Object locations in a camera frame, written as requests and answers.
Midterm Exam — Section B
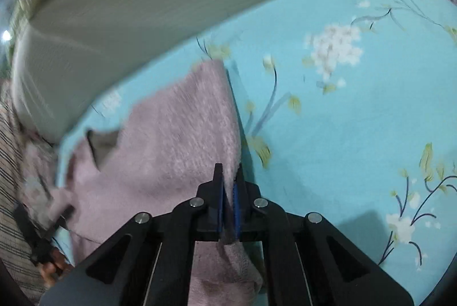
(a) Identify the plaid beige blanket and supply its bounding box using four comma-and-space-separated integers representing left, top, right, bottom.
1, 82, 46, 305

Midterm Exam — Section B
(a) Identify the blue floral bed sheet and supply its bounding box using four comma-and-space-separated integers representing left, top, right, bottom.
60, 0, 456, 305

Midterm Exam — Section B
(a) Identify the mauve fuzzy sweater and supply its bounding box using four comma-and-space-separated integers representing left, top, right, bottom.
21, 58, 265, 306

